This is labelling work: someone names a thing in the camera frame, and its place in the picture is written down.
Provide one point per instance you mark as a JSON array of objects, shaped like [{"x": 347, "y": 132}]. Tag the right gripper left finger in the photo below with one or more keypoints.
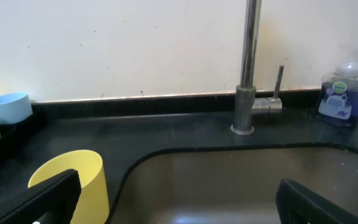
[{"x": 42, "y": 196}]

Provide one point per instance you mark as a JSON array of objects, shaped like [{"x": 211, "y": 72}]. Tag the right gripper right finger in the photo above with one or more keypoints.
[{"x": 306, "y": 207}]

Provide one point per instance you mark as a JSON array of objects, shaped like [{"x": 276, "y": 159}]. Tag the yellow cup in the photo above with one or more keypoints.
[{"x": 95, "y": 193}]

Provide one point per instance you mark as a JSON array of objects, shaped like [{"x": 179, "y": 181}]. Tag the black tray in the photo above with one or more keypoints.
[{"x": 14, "y": 133}]

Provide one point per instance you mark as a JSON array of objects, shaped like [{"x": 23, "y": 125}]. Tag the steel sink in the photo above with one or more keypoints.
[{"x": 228, "y": 180}]

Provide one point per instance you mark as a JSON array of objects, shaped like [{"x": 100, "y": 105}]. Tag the blue cup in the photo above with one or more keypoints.
[{"x": 11, "y": 107}]

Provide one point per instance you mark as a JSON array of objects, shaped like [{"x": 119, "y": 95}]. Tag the blue soap bottle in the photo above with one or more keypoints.
[{"x": 340, "y": 99}]

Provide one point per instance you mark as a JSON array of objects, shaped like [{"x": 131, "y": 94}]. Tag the steel tap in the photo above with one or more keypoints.
[{"x": 244, "y": 105}]

